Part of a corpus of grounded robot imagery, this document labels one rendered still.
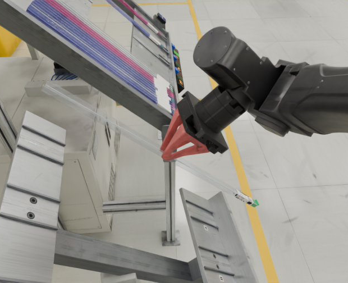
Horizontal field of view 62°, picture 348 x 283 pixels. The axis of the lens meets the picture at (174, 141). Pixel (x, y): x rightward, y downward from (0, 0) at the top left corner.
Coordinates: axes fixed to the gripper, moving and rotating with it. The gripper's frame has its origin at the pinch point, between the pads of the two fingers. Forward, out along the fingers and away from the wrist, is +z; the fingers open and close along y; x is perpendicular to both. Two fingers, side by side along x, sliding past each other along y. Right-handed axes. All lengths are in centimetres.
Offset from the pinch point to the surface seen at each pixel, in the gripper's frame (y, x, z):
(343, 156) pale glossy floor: -68, 157, -20
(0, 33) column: -244, -19, 131
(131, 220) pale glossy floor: -49, 63, 77
